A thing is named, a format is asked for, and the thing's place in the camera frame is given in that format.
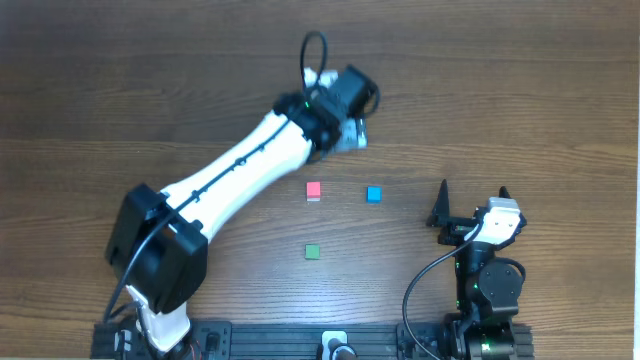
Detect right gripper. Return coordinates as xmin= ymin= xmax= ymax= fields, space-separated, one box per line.
xmin=426 ymin=178 xmax=513 ymax=247

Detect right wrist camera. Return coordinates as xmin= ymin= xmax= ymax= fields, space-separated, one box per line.
xmin=466 ymin=196 xmax=522 ymax=246

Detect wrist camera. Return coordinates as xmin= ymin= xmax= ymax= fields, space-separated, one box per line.
xmin=302 ymin=66 xmax=340 ymax=91
xmin=466 ymin=196 xmax=522 ymax=246

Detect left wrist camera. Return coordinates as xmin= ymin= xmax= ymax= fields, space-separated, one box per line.
xmin=302 ymin=66 xmax=340 ymax=91

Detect mounting rail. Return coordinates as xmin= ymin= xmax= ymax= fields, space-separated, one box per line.
xmin=92 ymin=319 xmax=534 ymax=360

